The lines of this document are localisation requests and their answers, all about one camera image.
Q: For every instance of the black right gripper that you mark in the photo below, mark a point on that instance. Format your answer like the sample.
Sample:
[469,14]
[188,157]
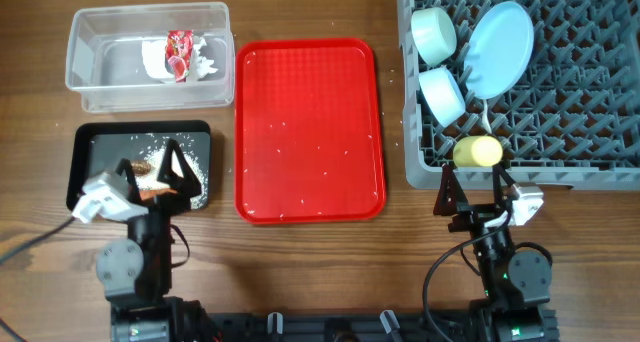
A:
[473,217]

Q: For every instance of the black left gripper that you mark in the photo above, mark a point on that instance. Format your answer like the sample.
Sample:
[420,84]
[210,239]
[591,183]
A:
[187,185]

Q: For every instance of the white rice pile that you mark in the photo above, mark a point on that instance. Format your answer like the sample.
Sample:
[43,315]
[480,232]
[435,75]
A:
[155,157]

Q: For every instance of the orange carrot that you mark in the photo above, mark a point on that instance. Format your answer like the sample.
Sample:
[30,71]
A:
[147,195]

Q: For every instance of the yellow plastic cup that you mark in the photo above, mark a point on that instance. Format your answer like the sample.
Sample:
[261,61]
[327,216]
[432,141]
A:
[477,151]

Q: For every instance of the white plastic spoon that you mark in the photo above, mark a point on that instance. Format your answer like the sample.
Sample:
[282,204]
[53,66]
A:
[485,118]

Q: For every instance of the light blue rice bowl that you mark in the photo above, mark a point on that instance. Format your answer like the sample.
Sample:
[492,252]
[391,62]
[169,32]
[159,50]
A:
[442,95]

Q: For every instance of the white napkin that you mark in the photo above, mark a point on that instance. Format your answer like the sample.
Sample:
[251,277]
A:
[153,51]

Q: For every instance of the light blue plate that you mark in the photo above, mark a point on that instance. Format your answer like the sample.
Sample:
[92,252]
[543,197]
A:
[501,47]

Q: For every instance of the red snack wrapper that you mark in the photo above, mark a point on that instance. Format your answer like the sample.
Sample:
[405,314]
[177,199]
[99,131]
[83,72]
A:
[178,53]

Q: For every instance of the mint green bowl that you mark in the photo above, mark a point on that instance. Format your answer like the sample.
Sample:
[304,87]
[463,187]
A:
[434,35]

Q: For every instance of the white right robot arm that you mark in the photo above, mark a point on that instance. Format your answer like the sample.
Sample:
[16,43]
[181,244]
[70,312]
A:
[516,276]

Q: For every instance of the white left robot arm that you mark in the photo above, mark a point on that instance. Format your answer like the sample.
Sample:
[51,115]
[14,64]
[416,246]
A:
[136,272]

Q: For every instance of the black waste tray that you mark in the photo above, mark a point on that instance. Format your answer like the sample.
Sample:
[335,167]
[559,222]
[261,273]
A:
[100,146]

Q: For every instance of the grey dishwasher rack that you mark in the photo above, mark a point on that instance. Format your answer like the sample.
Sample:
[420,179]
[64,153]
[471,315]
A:
[573,117]

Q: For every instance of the brown food scrap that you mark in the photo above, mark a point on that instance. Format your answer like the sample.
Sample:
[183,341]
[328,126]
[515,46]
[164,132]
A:
[141,167]

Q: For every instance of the clear plastic bin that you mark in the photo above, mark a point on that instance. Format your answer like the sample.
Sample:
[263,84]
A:
[104,61]

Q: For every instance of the red plastic tray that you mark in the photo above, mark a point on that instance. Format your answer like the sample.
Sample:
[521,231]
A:
[308,145]

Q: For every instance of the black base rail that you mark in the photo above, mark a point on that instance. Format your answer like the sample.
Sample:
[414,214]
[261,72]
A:
[455,325]

